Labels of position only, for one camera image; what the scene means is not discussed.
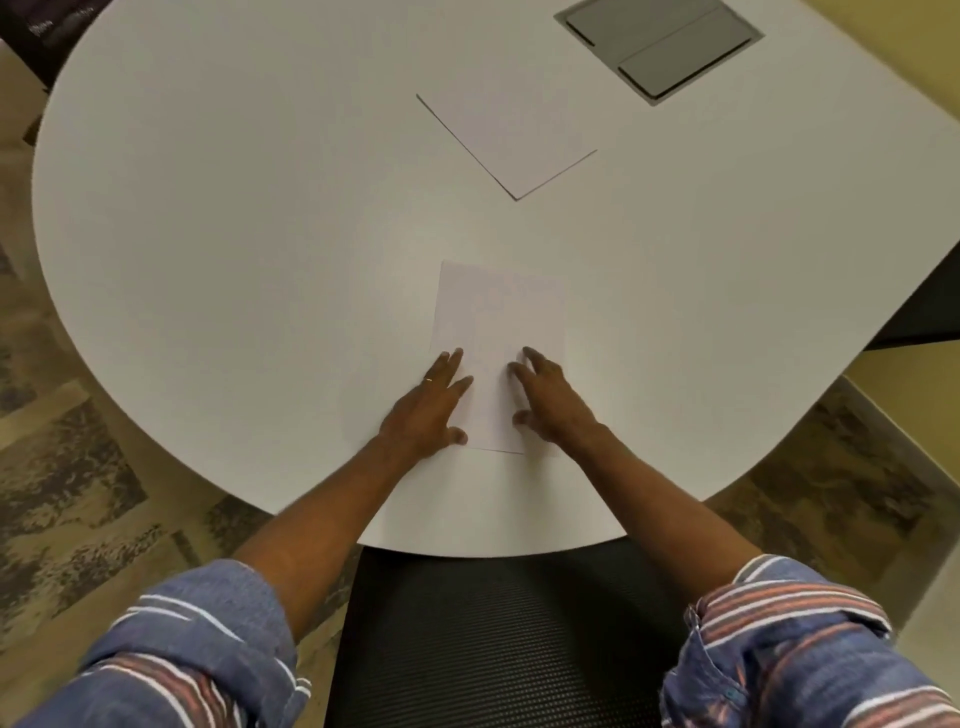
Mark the person's right hand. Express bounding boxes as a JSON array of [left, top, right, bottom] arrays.
[[507, 346, 610, 454]]

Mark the person's left hand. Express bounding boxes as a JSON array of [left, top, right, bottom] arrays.
[[377, 347, 475, 463]]

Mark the white paper sheet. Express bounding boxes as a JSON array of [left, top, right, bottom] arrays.
[[429, 260, 568, 457], [416, 58, 599, 202]]

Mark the person's left forearm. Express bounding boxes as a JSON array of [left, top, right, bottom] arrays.
[[231, 433, 421, 648]]

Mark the person's right forearm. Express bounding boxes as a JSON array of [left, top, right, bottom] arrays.
[[576, 424, 768, 607]]

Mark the black mesh chair seat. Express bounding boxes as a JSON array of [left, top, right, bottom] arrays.
[[324, 537, 696, 728]]

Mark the flat white paper sheet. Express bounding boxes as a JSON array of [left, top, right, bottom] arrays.
[[416, 58, 599, 202]]

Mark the blue striped left shirt sleeve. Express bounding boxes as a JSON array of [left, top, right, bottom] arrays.
[[13, 558, 313, 728]]

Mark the blue striped shirt sleeve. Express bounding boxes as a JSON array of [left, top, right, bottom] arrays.
[[13, 558, 313, 728], [658, 553, 960, 728]]

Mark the blue striped right shirt sleeve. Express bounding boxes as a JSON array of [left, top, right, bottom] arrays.
[[658, 553, 960, 728]]

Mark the black table base panel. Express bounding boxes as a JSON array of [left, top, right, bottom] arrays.
[[862, 240, 960, 352]]

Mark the dark chair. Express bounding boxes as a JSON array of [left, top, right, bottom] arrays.
[[0, 0, 114, 93]]

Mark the grey table cable hatch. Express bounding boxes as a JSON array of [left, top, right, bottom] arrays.
[[553, 0, 765, 106]]

